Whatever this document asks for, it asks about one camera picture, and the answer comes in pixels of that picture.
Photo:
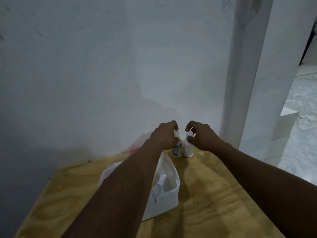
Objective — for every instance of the person's left hand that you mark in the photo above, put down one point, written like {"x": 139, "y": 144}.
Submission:
{"x": 162, "y": 136}

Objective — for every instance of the person's right hand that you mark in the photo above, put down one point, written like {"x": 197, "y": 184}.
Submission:
{"x": 205, "y": 138}

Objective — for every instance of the person's left fingers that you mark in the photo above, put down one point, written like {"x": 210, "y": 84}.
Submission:
{"x": 174, "y": 125}

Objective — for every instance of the person's right thumb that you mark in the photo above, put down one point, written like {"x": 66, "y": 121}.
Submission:
{"x": 191, "y": 139}

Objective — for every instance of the plain white bottle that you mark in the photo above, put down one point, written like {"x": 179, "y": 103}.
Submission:
{"x": 188, "y": 149}

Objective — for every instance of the white bottle with green label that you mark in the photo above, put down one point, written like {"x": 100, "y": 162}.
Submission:
{"x": 177, "y": 148}

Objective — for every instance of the person's right forearm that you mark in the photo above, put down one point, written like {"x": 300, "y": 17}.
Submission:
{"x": 267, "y": 188}

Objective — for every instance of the person's left forearm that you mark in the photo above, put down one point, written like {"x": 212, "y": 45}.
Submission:
{"x": 123, "y": 193}

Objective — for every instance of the clear packet with red part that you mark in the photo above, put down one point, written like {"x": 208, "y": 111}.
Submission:
{"x": 138, "y": 143}

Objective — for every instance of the white plastic spoon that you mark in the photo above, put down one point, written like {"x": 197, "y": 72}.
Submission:
{"x": 159, "y": 185}

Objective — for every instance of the white plastic storage box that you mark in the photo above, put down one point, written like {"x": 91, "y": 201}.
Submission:
{"x": 166, "y": 195}

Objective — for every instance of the white block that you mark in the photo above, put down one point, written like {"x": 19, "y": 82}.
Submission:
{"x": 284, "y": 123}

